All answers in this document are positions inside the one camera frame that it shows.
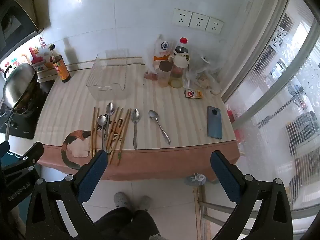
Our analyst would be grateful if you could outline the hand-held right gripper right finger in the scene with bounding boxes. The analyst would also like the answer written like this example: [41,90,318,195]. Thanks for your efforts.
[210,151,293,240]

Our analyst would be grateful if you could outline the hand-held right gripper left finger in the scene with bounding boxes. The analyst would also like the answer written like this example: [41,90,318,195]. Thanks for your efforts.
[26,150,108,240]

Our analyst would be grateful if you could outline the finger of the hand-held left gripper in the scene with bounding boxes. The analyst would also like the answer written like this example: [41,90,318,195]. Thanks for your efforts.
[0,142,44,180]
[0,141,10,158]

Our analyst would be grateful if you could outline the bunch of wooden chopsticks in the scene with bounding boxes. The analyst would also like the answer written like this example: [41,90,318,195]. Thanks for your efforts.
[90,106,132,166]

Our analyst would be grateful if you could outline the round steel spoon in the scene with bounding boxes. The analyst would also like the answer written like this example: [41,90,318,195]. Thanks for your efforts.
[97,115,107,153]

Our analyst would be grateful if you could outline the clear plastic container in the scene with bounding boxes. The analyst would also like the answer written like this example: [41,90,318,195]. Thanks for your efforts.
[86,51,130,100]

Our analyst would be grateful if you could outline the black gas stove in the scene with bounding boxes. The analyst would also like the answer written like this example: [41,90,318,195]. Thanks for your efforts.
[0,79,57,140]

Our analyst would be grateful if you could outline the grey slipper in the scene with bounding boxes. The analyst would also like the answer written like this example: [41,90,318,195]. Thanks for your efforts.
[114,192,131,208]

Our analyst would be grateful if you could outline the blue smartphone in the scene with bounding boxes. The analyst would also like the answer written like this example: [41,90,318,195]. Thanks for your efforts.
[207,106,223,140]

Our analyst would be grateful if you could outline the red bag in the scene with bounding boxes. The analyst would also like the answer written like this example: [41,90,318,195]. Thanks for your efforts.
[226,105,244,144]

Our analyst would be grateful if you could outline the black wok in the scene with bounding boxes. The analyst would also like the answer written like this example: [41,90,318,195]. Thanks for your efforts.
[4,80,43,142]

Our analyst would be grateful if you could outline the person's black pants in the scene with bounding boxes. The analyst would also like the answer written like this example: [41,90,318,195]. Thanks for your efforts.
[94,206,162,240]

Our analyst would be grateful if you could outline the steel wok lid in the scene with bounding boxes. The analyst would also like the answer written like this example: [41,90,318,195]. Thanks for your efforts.
[2,63,38,108]

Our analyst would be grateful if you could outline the striped cat print tablecloth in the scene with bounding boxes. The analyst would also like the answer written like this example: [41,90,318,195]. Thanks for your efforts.
[37,62,240,182]

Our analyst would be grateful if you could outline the orange and white card packet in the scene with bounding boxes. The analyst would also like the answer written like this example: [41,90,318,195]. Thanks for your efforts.
[184,88,203,99]

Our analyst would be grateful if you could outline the dark soy sauce bottle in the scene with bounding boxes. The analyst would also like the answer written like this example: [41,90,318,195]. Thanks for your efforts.
[49,44,71,83]

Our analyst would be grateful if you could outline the frosted glass sliding door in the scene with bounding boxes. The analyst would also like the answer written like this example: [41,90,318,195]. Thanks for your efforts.
[222,0,320,218]

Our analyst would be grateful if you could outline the clear plastic bag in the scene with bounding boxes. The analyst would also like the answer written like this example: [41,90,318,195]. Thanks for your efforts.
[142,40,223,95]

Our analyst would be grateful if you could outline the white lid jar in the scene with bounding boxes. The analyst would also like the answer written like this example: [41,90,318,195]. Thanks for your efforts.
[169,52,189,88]

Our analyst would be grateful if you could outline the range hood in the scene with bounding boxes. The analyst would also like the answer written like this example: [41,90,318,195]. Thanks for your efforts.
[0,0,44,63]

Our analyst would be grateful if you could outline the red cap dark bottle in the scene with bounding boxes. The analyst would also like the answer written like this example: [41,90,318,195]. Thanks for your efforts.
[174,37,190,62]

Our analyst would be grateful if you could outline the white and orange salt bag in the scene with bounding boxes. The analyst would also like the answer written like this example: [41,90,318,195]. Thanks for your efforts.
[153,34,173,63]

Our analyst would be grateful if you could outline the metal frame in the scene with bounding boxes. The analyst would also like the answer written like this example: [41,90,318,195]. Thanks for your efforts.
[192,185,240,240]

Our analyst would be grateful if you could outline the colourful wall stickers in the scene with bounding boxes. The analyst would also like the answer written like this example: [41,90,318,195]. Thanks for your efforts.
[0,36,54,75]

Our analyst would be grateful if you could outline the white wall socket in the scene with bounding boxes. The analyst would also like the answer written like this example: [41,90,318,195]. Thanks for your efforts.
[189,12,209,31]
[172,9,193,28]
[205,17,225,35]

